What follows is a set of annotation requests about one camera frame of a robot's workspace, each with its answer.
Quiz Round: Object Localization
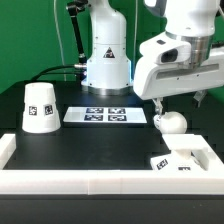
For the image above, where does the white U-shaped frame wall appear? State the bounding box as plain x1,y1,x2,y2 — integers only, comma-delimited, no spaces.
0,134,224,195

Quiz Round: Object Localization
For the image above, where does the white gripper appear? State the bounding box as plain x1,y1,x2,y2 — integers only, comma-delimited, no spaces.
133,49,224,115

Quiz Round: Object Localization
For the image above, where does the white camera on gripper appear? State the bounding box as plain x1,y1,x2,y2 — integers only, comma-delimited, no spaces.
139,32,191,65

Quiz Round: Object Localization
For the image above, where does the white lamp base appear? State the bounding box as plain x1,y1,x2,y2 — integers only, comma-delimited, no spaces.
150,134,208,172

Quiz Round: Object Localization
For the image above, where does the white thin cable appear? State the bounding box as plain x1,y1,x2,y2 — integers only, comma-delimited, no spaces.
53,0,67,82

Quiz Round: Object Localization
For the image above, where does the black cable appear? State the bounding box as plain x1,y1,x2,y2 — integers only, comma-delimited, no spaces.
30,63,88,83

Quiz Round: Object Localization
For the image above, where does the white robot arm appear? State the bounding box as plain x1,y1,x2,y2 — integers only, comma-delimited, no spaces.
82,0,224,113

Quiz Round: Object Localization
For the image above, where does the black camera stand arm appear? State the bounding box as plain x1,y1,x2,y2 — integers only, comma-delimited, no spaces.
66,0,88,65

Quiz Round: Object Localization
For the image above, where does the white lamp bulb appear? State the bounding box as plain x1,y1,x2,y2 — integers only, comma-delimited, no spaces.
153,112,187,134

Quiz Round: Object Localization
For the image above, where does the white marker tag board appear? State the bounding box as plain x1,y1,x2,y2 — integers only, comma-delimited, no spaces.
64,107,146,124

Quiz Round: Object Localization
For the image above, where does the white lamp shade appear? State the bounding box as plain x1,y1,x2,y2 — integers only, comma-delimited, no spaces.
22,82,61,133

